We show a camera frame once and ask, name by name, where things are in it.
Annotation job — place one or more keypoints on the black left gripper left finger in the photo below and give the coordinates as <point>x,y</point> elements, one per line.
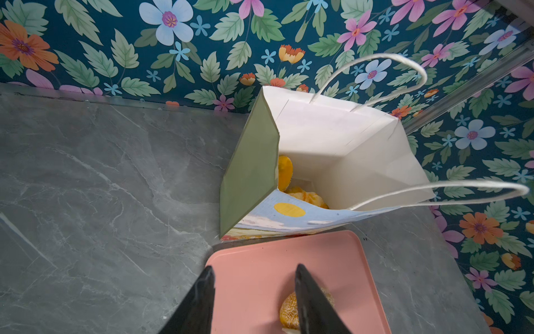
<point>194,314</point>

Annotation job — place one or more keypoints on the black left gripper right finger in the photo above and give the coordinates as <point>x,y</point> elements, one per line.
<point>315,313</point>

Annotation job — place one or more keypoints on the sesame bun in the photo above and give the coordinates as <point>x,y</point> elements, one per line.
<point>288,315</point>

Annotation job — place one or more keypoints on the braided bread loaf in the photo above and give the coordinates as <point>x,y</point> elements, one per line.
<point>307,196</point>

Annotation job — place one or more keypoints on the large croissant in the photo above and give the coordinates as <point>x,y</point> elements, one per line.
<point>285,172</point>

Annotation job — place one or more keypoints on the painted landscape paper bag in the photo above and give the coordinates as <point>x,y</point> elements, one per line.
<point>357,158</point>

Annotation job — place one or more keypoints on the pink plastic tray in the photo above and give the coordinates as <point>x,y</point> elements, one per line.
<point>253,281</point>

